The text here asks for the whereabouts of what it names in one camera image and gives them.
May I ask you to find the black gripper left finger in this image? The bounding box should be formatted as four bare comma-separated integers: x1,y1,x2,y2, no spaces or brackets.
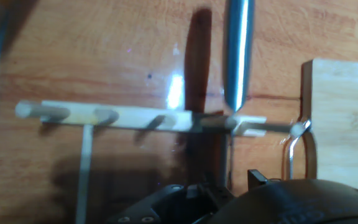
106,182,234,224

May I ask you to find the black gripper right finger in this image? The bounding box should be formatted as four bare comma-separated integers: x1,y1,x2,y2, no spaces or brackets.
247,169,281,190

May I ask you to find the steel cleaver knife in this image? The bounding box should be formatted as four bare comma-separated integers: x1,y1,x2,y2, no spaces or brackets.
221,0,257,191

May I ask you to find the wooden cutting board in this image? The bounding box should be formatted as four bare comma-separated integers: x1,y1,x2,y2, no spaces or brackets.
283,58,358,194

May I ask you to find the wooden dish rack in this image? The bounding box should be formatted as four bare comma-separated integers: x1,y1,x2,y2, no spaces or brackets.
14,99,306,224

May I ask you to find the large brown wooden board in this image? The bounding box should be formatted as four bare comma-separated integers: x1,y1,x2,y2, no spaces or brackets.
0,0,358,224

